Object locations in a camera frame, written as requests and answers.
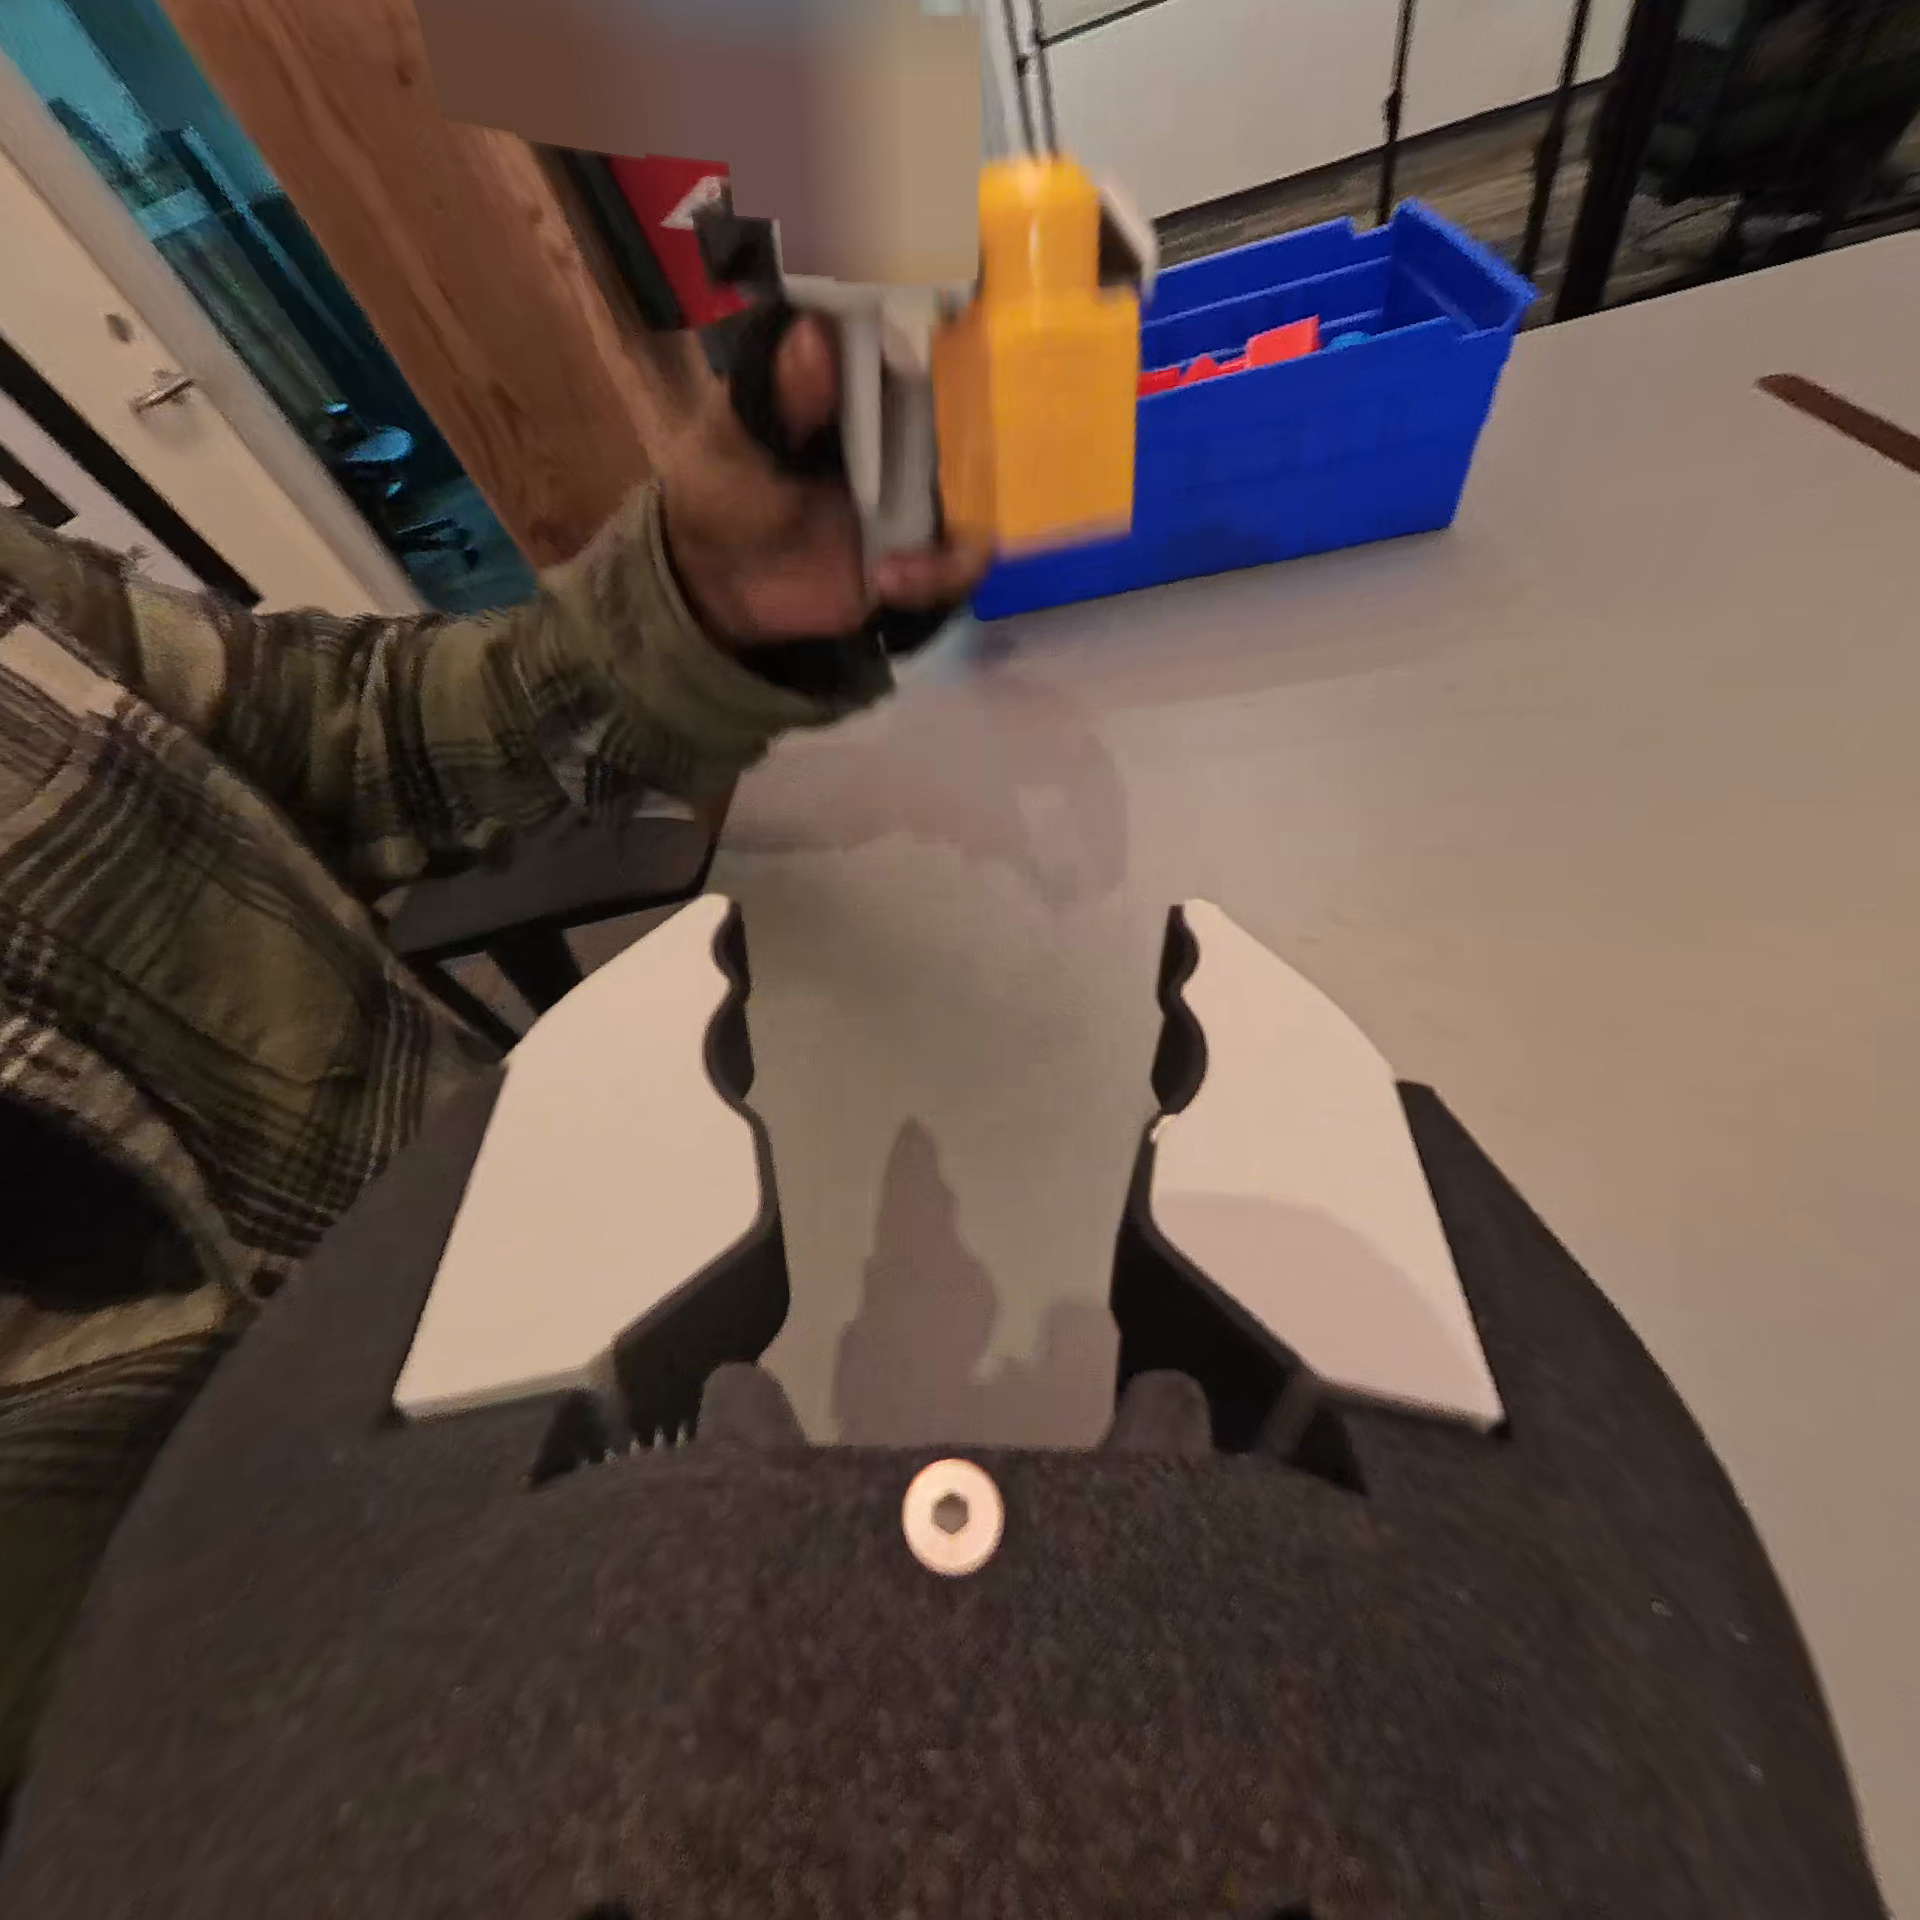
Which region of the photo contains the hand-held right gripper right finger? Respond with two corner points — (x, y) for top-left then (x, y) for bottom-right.
(1110, 901), (1505, 1453)

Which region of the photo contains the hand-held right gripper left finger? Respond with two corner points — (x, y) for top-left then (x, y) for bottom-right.
(392, 896), (792, 1445)

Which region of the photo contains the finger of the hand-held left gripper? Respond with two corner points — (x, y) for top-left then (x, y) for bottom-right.
(879, 328), (951, 554)
(1092, 167), (1161, 290)

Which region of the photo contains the orange toy block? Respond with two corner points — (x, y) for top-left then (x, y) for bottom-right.
(929, 159), (1145, 554)

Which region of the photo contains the blue plastic bin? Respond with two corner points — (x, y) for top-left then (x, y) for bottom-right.
(972, 200), (1539, 623)

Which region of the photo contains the person's left hand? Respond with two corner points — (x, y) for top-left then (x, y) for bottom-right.
(661, 315), (991, 649)

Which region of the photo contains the black tripod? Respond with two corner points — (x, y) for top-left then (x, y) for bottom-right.
(1000, 0), (1595, 231)

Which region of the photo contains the wooden pillar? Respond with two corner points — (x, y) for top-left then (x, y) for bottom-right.
(158, 0), (752, 576)

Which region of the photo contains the white door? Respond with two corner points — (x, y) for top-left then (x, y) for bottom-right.
(0, 46), (395, 619)

